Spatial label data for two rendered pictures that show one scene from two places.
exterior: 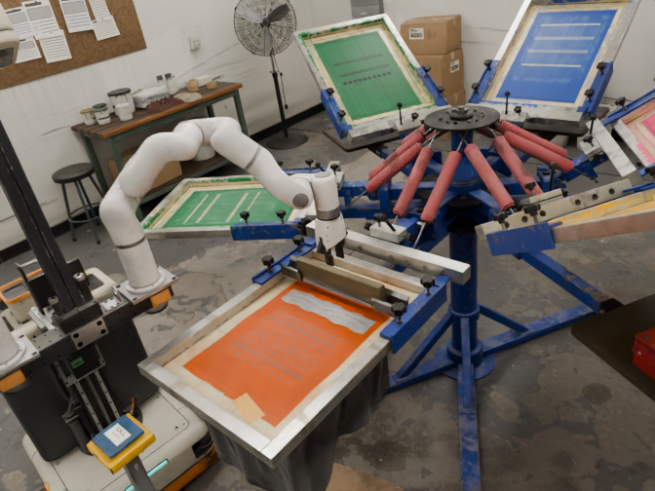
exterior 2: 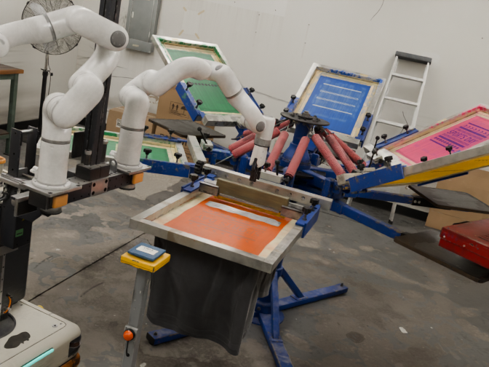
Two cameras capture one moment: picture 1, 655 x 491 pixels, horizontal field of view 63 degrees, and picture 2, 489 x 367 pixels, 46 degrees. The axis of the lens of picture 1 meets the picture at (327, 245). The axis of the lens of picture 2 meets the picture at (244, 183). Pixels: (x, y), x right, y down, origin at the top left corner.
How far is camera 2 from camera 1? 150 cm
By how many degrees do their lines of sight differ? 30
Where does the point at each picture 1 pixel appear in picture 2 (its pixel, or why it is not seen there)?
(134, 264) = (134, 145)
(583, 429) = (353, 355)
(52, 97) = not seen: outside the picture
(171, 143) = (201, 65)
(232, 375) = (204, 234)
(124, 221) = (144, 110)
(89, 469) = not seen: outside the picture
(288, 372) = (242, 237)
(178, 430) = (57, 327)
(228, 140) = (230, 75)
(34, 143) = not seen: outside the picture
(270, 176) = (248, 105)
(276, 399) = (245, 247)
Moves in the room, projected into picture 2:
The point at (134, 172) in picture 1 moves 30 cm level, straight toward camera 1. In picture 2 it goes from (166, 78) to (217, 95)
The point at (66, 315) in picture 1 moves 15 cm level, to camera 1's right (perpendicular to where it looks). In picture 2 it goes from (92, 167) to (132, 169)
